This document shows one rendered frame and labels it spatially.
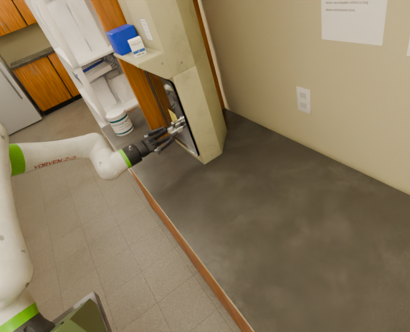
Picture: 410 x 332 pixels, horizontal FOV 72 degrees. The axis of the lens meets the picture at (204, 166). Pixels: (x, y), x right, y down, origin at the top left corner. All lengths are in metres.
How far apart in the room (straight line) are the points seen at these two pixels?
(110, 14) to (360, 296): 1.41
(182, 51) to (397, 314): 1.08
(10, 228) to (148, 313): 1.46
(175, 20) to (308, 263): 0.96
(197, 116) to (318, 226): 0.67
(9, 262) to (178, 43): 0.88
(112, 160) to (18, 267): 0.59
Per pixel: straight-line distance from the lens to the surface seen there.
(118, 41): 1.31
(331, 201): 1.14
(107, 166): 1.24
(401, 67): 1.02
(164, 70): 1.16
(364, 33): 1.04
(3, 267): 0.83
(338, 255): 1.01
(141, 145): 1.27
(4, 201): 0.91
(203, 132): 1.33
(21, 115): 6.18
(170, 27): 1.16
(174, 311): 2.10
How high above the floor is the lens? 1.80
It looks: 38 degrees down
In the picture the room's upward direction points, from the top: 20 degrees counter-clockwise
